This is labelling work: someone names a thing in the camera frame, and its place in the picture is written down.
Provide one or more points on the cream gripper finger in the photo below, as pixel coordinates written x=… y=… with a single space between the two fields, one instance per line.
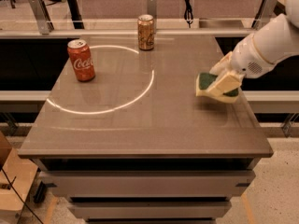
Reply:
x=222 y=66
x=227 y=83

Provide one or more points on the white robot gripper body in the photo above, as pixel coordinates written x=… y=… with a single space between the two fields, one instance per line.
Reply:
x=249 y=60

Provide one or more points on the green and yellow sponge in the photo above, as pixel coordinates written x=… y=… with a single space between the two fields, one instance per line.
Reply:
x=204 y=80

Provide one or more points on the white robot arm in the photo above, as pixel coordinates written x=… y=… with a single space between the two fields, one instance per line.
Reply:
x=279 y=38

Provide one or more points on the orange soda can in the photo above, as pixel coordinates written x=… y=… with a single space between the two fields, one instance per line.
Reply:
x=145 y=27

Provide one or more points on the red Coca-Cola can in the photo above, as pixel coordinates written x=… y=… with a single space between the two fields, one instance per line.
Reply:
x=81 y=59

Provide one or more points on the grey drawer cabinet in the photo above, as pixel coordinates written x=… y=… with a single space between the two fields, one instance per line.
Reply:
x=136 y=144

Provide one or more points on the wooden box at left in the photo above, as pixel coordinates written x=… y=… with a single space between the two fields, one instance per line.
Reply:
x=16 y=179

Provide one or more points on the right metal rail bracket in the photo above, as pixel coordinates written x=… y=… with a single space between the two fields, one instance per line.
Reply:
x=265 y=14

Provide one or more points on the metal rail bracket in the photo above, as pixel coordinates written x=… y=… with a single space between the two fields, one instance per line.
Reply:
x=265 y=14
x=42 y=17
x=152 y=12

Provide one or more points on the middle metal rail bracket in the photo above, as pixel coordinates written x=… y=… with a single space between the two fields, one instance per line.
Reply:
x=152 y=12

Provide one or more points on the left metal rail bracket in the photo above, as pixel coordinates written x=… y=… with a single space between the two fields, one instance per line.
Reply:
x=42 y=17

